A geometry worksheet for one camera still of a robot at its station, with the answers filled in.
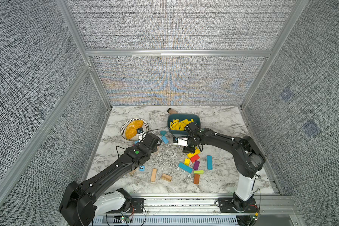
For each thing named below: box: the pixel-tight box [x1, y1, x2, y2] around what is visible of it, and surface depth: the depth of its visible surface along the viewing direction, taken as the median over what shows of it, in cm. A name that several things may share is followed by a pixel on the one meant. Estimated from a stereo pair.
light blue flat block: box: [161, 135, 170, 145], surface depth 100 cm
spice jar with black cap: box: [167, 107, 179, 115], surface depth 116 cm
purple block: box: [193, 160, 201, 171], surface depth 90 cm
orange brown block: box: [193, 173, 201, 185], surface depth 83 cm
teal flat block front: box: [177, 161, 194, 174], surface depth 88 cm
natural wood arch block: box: [161, 173, 173, 183], surface depth 84 cm
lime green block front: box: [193, 169, 204, 175], surface depth 86 cm
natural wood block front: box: [150, 168, 157, 183], surface depth 85 cm
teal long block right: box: [206, 155, 213, 170], surface depth 92 cm
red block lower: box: [189, 154, 201, 163], surface depth 92 cm
